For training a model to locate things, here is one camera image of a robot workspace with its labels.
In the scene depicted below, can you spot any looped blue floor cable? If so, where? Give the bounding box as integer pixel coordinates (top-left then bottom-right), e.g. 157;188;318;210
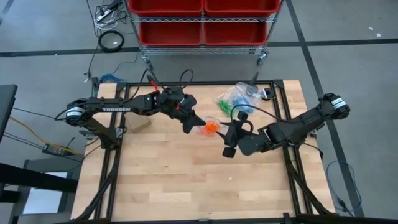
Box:
325;159;363;216

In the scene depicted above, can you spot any black beam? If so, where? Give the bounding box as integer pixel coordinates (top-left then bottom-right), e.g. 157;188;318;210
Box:
0;162;79;194

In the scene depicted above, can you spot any small cardboard box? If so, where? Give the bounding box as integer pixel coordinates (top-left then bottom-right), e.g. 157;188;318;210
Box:
126;114;152;134

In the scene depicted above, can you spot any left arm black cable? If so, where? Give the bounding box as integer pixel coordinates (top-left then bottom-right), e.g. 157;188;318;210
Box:
130;68;195;98

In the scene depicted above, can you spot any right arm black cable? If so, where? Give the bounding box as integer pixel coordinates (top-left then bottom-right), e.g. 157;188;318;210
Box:
229;103;280;134

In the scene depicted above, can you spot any coiled blue cable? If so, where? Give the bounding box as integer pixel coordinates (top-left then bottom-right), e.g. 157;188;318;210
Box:
99;73;128;85

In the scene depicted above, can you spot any black power adapter box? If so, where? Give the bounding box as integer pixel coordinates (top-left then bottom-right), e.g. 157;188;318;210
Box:
42;142;75;157

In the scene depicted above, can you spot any black aluminium table frame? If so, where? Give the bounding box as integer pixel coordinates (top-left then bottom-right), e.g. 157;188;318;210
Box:
73;79;336;224

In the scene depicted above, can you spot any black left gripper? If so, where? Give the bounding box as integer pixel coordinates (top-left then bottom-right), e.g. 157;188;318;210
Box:
159;86;207;134

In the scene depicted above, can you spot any grey metal clamp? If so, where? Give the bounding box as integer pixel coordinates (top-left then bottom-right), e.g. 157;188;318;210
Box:
78;129;99;140

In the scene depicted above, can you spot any yellow floor cable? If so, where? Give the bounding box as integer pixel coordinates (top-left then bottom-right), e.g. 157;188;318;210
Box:
9;116;85;156

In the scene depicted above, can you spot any black round floor ring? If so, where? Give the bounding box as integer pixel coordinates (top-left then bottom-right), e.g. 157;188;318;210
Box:
98;30;125;53

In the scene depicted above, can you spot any white power strip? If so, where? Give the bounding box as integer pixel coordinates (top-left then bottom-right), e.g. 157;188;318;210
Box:
95;9;112;22

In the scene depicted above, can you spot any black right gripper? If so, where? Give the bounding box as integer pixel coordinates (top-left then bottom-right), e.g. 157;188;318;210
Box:
216;111;251;159

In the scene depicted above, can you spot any white cable bundle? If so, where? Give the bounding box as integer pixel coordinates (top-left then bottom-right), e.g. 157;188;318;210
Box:
93;2;129;31

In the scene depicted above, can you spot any black desk top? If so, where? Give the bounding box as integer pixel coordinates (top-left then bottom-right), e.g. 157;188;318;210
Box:
0;83;19;144

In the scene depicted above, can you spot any cart caster wheel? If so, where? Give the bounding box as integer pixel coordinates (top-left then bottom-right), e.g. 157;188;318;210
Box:
141;54;155;72
256;51;269;66

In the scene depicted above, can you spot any grey metal stand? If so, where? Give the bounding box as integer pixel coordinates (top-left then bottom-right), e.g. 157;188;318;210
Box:
9;157;82;224

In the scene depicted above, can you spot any thin black floor cable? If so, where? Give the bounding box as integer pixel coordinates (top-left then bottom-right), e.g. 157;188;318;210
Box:
12;107;60;121

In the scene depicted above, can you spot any black device green light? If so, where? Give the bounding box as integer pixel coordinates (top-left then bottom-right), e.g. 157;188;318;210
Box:
91;76;101;100

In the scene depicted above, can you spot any chrome wire shelf cart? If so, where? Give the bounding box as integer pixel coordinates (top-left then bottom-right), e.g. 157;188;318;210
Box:
123;0;283;67

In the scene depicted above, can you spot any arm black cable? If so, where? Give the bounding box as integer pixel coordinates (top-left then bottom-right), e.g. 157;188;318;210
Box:
130;68;195;98
229;103;280;134

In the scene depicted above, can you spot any green rubber band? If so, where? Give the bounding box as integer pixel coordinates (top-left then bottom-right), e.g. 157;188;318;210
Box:
217;99;234;118

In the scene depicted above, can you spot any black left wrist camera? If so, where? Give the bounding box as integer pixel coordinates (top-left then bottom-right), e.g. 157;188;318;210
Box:
164;87;186;103

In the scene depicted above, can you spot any red plastic bin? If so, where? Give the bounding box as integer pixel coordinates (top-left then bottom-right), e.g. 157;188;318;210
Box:
128;0;205;17
203;21;268;47
138;21;203;47
204;0;282;17

